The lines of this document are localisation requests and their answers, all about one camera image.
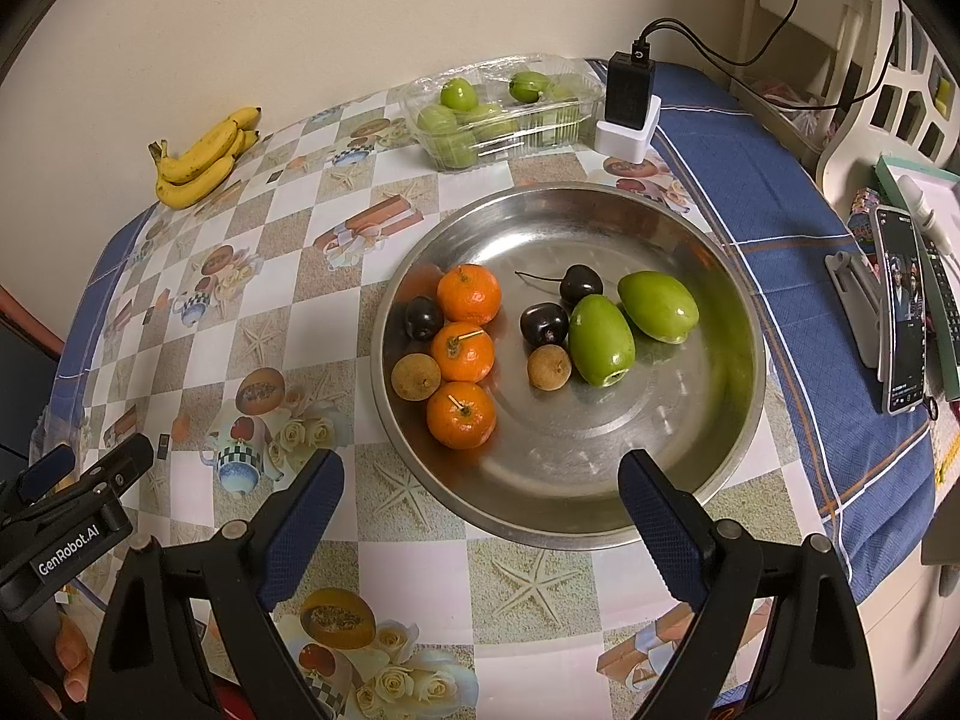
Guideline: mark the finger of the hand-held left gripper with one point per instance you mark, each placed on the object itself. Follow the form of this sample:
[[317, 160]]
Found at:
[[120, 465], [45, 472]]

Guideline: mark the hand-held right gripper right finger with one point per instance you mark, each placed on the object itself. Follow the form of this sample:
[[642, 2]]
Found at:
[[660, 525]]

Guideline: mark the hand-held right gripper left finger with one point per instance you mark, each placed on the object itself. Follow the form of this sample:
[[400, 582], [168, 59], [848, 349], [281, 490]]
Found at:
[[304, 525]]

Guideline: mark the round metal plate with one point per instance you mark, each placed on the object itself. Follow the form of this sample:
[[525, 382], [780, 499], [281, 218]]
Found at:
[[570, 450]]

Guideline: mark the brown longan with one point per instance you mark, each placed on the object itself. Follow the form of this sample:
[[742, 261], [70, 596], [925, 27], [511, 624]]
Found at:
[[416, 377], [549, 367]]

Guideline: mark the orange tangerine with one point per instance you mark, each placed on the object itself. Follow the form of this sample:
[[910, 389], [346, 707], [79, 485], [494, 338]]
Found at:
[[463, 351], [469, 294], [461, 415]]

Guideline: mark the large long green jujube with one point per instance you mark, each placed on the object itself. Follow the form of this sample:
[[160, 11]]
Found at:
[[601, 341]]

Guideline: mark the single rounded green jujube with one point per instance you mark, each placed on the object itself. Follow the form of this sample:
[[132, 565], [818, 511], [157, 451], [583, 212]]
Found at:
[[658, 307]]

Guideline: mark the dark cherry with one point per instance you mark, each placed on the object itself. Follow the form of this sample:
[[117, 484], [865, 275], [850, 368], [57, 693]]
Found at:
[[544, 324], [581, 286], [424, 317]]

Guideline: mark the person's left hand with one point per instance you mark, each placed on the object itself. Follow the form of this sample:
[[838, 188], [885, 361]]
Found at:
[[75, 656]]

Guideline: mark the dark red-edged seat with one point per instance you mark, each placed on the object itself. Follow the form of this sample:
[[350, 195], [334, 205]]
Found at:
[[22, 390]]

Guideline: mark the grey phone stand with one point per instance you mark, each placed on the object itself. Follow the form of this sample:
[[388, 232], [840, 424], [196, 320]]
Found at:
[[855, 300]]

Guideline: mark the yellow banana bunch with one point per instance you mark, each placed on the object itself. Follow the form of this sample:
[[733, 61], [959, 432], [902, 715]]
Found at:
[[195, 172]]

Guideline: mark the smartphone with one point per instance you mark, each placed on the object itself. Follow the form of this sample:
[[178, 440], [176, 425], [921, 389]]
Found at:
[[904, 315]]

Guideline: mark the dark remote control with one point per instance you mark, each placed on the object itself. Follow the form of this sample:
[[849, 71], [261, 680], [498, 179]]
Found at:
[[946, 315]]

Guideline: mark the colourful small can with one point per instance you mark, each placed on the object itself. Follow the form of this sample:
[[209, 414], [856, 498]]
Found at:
[[862, 221]]

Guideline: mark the white charger base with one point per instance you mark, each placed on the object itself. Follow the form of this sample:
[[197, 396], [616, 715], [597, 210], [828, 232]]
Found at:
[[622, 142]]

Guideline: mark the white small bottle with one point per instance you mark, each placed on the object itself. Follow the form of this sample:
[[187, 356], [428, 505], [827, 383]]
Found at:
[[924, 214]]

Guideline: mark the green flat box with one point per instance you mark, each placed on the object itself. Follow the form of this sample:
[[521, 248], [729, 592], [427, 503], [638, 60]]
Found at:
[[900, 176]]

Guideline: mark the pile of small green jujubes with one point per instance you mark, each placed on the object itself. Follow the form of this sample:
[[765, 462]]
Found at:
[[439, 120]]

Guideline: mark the clear plastic clamshell box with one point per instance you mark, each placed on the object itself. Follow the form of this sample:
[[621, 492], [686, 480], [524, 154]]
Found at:
[[577, 101]]

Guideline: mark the plastic bag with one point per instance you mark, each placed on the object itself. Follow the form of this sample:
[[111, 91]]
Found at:
[[795, 112]]

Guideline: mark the white cutout panel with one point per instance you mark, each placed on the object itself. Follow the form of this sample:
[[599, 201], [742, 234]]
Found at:
[[885, 120]]

